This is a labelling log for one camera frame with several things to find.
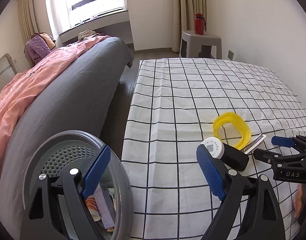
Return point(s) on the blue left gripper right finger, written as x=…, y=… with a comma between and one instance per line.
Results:
x=210, y=172

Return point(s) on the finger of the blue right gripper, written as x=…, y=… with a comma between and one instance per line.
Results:
x=282, y=141

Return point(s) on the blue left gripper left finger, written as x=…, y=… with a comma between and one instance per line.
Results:
x=94, y=174

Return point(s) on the cream red snack wrapper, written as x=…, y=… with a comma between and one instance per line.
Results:
x=92, y=206

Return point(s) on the purple cartoon rabbit box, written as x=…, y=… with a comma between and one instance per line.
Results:
x=105, y=206

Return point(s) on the grey perforated trash bin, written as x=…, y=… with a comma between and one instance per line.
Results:
x=54, y=205

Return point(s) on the right hand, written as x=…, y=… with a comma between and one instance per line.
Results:
x=299, y=199

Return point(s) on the black bottle white cap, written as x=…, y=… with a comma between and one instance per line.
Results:
x=229, y=155

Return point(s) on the white red flat box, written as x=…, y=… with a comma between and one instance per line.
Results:
x=254, y=144

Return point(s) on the white grid bed sheet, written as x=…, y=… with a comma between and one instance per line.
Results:
x=173, y=109

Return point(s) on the grey bed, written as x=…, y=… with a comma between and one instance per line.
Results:
x=77, y=99

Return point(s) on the pink blanket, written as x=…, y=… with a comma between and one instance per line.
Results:
x=17, y=95

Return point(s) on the grey plastic stool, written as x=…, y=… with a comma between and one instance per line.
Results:
x=191, y=44

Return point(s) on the beige headboard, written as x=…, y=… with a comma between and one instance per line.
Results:
x=7, y=70

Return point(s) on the red water bottle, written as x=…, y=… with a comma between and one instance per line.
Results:
x=199, y=24

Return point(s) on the purple pillow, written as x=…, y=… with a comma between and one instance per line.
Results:
x=36, y=49

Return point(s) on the beige clothes on sill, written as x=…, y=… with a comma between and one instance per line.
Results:
x=87, y=34

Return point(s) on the beige curtain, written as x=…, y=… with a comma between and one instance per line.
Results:
x=183, y=18
x=27, y=22

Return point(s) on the beige left curtain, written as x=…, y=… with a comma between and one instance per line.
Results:
x=27, y=22

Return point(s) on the wall socket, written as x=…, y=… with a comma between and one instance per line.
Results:
x=230, y=55

